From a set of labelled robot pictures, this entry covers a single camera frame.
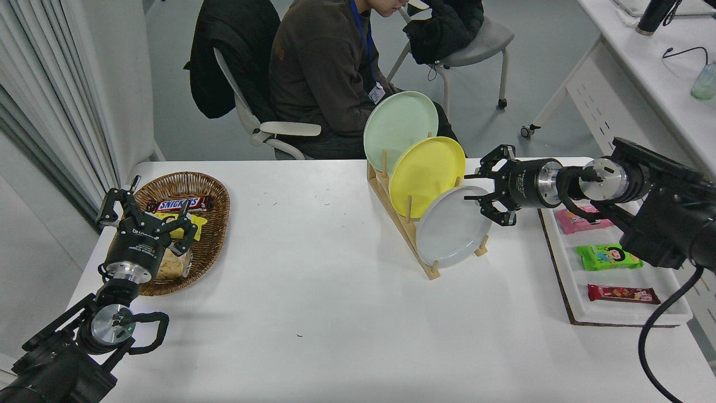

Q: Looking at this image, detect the pale green cup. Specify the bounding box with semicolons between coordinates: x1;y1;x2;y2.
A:
690;63;716;101

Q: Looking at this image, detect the white rectangular tray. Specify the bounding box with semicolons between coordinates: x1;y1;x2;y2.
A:
537;190;693;326

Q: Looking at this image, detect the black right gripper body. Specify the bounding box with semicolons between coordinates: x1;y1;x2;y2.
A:
503;160;545;211

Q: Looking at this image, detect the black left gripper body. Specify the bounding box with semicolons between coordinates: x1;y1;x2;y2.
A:
104;223;172;276

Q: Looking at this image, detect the black jacket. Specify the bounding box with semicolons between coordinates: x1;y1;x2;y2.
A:
183;0;281;119

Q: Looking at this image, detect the red snack bar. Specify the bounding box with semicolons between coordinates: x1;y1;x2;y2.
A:
587;284;661;305

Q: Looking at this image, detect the pale green plate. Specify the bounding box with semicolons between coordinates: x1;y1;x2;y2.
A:
363;91;439;173

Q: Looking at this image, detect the clear bag of crackers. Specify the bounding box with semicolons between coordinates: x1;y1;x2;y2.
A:
156;246;194;280

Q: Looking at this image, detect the white office chair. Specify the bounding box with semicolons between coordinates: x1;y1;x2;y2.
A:
214;48;322;161

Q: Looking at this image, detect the brown wicker basket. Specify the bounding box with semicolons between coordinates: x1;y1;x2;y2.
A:
120;172;230;297

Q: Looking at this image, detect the seated person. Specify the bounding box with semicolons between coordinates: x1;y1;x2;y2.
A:
268;0;468;161

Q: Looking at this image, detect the green snack packet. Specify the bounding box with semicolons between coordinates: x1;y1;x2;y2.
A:
574;244;644;272

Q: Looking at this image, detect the wooden plate rack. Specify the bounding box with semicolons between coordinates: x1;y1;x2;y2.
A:
366;148;489;280

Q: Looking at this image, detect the yellow plate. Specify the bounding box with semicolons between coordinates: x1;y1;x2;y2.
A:
388;137;466;219

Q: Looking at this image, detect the white desk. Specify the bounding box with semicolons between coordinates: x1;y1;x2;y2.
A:
520;0;716;370

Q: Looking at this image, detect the yellow snack packet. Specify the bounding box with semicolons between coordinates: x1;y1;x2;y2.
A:
152;212;208;241

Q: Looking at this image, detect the Snickers chocolate bar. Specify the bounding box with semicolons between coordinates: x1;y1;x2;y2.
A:
147;195;213;214

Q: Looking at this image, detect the black padded bag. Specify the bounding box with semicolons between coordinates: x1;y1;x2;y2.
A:
403;0;484;65

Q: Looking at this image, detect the grey plate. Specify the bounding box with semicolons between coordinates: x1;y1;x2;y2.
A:
414;186;494;269

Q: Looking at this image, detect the pink snack packet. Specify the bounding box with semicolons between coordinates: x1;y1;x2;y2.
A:
554;206;614;236

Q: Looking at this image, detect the thin black cable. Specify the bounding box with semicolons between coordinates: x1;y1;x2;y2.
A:
662;46;709;65

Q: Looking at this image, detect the black flask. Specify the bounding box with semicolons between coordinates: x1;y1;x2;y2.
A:
635;0;680;36

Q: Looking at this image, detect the pale grey curtain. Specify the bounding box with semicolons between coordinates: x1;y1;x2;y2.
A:
0;0;121;224

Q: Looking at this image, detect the grey seat chair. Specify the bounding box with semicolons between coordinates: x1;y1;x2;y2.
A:
384;0;515;118

